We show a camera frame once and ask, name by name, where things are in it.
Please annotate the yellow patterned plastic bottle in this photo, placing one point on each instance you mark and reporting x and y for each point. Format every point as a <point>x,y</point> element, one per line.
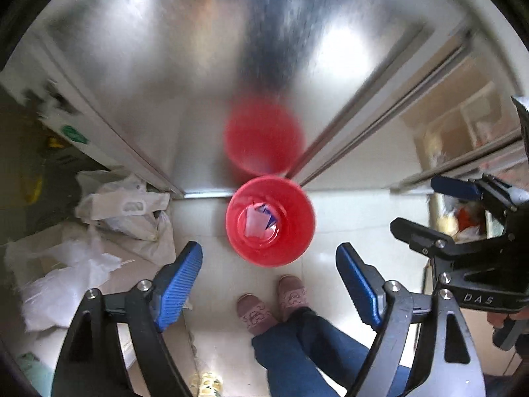
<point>206,385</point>

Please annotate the stainless steel cabinet door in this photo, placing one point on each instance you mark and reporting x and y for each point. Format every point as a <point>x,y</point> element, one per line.
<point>165,70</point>

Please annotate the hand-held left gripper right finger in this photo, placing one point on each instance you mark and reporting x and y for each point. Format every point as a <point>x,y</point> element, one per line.
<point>359,289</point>

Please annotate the pink slipper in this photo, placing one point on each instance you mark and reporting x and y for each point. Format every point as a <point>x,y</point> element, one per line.
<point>256,314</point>
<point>293,297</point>

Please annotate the aluminium cabinet frame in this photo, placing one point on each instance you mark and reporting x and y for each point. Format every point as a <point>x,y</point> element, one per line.
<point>330,144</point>

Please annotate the pale green plastic item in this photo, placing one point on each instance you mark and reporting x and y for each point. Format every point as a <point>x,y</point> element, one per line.
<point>35,374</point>

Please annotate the person's right hand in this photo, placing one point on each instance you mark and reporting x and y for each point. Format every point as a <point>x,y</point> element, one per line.
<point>496,320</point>

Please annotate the red plastic bin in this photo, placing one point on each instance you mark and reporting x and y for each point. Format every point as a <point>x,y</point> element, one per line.
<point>289,231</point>

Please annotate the translucent plastic bag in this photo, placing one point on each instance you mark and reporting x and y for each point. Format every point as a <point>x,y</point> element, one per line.
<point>62,281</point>

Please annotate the green sticker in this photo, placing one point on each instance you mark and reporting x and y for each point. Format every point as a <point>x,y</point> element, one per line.
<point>75,134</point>

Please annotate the yellow plastic item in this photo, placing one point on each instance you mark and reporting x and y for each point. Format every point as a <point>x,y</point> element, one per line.
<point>34,184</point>

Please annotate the white plastic bag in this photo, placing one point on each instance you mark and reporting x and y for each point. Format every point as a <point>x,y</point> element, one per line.
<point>124,211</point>

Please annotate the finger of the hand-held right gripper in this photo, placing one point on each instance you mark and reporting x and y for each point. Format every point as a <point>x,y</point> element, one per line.
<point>454,188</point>
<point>417,233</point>

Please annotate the yellow packet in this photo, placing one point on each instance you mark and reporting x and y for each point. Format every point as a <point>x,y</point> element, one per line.
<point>434,147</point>

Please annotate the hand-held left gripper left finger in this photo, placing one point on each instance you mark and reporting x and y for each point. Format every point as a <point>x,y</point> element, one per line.
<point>177,285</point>

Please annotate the blue white wrapper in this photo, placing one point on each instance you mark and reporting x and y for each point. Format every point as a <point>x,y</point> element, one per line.
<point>260,219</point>

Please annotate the orange bag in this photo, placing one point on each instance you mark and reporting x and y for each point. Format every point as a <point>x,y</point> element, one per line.
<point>469,219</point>

